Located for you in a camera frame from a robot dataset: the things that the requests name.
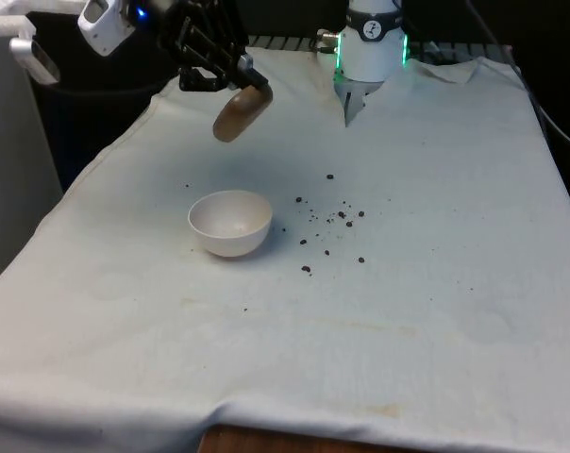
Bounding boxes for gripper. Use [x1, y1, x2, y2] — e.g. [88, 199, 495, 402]
[134, 0, 272, 93]

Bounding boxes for white bowl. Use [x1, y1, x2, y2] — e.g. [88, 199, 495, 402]
[187, 189, 274, 259]

